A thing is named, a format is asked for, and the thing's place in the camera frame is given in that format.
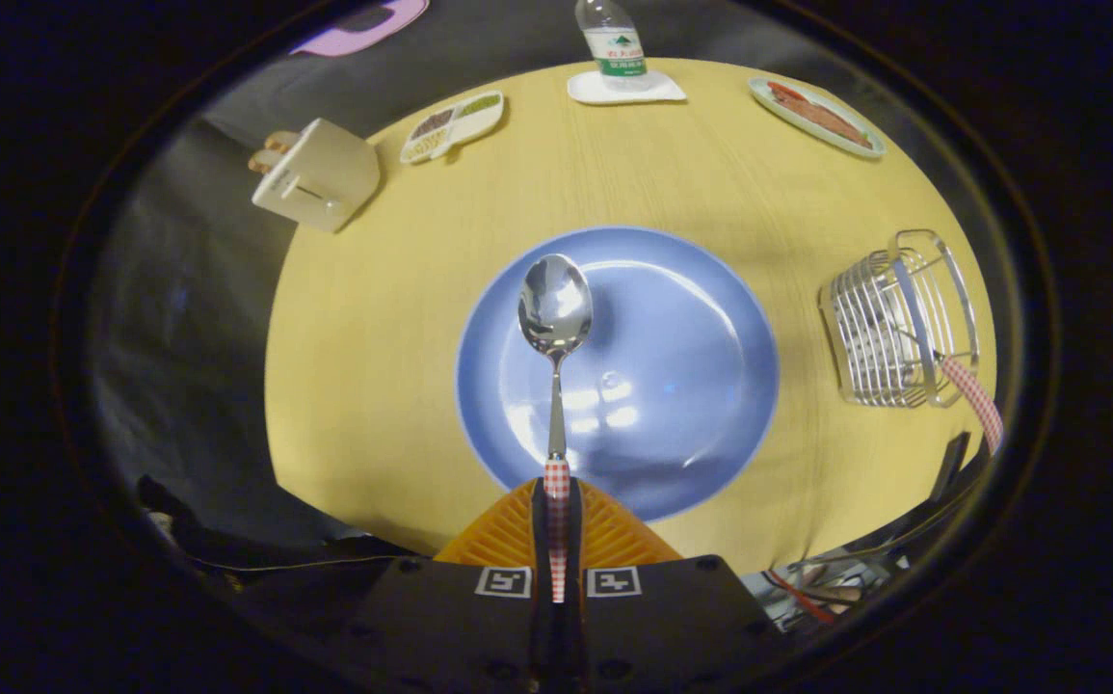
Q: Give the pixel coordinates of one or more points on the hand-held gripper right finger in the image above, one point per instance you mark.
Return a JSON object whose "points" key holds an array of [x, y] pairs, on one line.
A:
{"points": [[575, 525]]}

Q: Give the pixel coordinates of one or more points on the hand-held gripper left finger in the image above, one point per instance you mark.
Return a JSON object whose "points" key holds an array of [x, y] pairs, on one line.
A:
{"points": [[541, 520]]}

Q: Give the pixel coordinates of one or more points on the blue round plate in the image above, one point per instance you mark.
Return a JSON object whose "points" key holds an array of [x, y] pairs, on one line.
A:
{"points": [[672, 376]]}

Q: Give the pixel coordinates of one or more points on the white divided condiment dish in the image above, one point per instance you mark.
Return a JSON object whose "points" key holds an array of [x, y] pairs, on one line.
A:
{"points": [[453, 123]]}

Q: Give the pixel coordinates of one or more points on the white knife block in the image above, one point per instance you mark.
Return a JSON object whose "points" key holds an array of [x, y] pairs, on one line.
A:
{"points": [[317, 175]]}

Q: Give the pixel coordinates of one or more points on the white square coaster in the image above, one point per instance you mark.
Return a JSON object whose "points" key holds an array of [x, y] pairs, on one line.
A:
{"points": [[625, 90]]}

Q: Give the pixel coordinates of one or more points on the oval plate with red food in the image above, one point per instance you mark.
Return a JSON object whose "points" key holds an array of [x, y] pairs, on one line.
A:
{"points": [[816, 116]]}

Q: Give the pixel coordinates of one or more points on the clear plastic water bottle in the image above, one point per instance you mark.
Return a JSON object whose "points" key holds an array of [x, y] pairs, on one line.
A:
{"points": [[614, 43]]}

